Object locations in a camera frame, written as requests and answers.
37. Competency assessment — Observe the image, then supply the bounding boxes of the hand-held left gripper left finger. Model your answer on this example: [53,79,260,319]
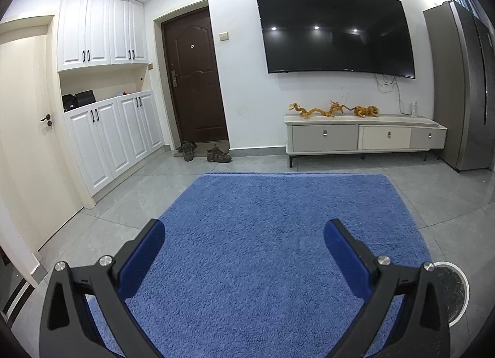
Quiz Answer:
[39,219,166,358]

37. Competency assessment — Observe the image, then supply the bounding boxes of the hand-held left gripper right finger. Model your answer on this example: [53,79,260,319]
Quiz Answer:
[323,219,451,358]

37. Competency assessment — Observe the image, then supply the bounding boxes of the white round trash bin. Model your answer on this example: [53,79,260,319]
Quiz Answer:
[433,261,470,330]

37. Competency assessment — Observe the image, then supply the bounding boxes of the blue rug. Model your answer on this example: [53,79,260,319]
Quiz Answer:
[87,173,432,358]

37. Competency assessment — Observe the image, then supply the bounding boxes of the white shoe cabinet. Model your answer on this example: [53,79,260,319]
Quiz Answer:
[57,0,165,198]

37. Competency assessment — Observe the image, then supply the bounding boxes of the white grey television cabinet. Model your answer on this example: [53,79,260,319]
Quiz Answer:
[284,112,448,168]

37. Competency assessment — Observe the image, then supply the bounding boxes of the cream interior door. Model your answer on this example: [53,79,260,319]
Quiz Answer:
[0,35,84,254]

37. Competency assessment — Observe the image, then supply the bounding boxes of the golden dragon figurine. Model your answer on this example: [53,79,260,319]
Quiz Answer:
[288,101,346,119]

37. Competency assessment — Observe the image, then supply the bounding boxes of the brown entrance door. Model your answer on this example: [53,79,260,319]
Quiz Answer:
[161,8,229,146]

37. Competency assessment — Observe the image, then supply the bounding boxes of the grey refrigerator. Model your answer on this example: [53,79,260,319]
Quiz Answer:
[423,0,495,172]

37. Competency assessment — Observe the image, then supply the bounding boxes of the television cables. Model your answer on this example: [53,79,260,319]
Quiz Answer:
[374,74,412,115]

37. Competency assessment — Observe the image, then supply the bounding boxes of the black wall television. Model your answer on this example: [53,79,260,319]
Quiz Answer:
[254,0,416,79]

